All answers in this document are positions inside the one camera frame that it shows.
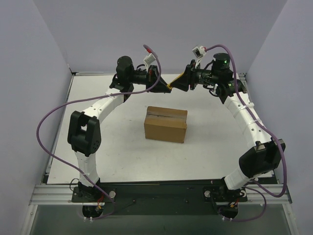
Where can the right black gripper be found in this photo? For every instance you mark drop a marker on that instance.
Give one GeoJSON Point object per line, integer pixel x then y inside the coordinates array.
{"type": "Point", "coordinates": [192, 76]}

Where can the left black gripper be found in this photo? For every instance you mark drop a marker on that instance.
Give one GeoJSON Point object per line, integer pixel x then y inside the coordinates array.
{"type": "Point", "coordinates": [154, 79]}

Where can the yellow utility knife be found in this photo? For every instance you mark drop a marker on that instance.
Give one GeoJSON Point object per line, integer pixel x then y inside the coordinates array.
{"type": "Point", "coordinates": [170, 85]}

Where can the brown cardboard express box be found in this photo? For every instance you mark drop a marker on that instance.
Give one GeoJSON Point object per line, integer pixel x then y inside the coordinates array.
{"type": "Point", "coordinates": [165, 124]}

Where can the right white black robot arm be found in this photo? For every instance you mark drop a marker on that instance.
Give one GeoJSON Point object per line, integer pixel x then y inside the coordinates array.
{"type": "Point", "coordinates": [220, 81]}

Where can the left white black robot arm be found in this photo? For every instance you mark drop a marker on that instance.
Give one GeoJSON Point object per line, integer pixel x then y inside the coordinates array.
{"type": "Point", "coordinates": [84, 133]}

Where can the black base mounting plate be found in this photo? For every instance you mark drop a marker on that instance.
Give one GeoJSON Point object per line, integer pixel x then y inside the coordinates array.
{"type": "Point", "coordinates": [160, 207]}

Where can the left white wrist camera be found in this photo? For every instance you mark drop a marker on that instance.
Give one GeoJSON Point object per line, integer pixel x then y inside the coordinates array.
{"type": "Point", "coordinates": [148, 60]}

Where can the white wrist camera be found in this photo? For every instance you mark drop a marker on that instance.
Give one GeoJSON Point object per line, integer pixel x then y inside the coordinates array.
{"type": "Point", "coordinates": [199, 52]}
{"type": "Point", "coordinates": [148, 60]}

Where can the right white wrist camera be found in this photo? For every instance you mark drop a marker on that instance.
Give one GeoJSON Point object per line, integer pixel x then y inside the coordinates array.
{"type": "Point", "coordinates": [199, 52]}

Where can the left side aluminium rail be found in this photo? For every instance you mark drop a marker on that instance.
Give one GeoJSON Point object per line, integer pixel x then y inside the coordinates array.
{"type": "Point", "coordinates": [50, 160]}

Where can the front aluminium rail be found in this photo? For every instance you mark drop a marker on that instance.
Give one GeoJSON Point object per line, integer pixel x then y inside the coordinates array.
{"type": "Point", "coordinates": [64, 195]}

